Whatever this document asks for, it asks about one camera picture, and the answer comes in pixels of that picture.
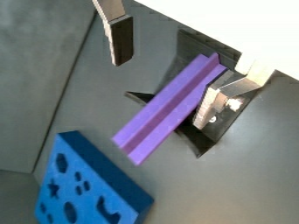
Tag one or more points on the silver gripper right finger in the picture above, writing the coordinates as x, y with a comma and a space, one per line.
224, 94

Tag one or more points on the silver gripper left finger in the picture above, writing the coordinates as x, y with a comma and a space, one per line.
119, 29

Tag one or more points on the purple star-profile bar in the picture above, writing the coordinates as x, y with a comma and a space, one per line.
161, 115

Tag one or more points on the black curved fixture stand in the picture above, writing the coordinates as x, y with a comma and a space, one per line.
203, 95

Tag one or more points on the blue shape-hole insertion block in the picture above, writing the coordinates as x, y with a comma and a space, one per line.
84, 189

